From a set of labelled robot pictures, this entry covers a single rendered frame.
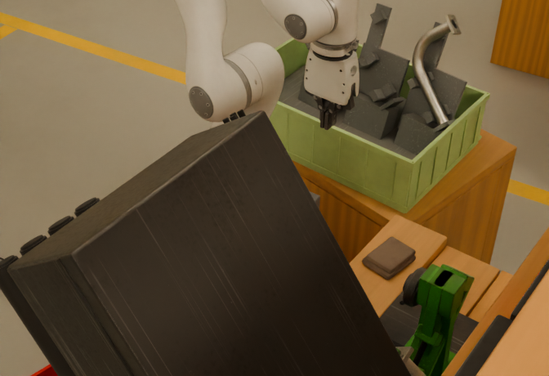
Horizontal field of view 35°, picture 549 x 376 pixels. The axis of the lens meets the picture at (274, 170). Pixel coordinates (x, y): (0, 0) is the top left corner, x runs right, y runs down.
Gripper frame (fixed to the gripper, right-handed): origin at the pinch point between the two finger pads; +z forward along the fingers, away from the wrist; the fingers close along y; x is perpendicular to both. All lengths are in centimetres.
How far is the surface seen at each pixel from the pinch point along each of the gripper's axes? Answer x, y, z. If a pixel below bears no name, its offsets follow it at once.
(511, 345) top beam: 91, -66, -64
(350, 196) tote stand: -37, 14, 51
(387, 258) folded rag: -8.1, -12.7, 37.0
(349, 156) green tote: -39, 17, 41
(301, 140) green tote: -40, 32, 43
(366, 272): -4.3, -9.9, 40.0
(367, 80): -66, 28, 35
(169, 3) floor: -203, 232, 130
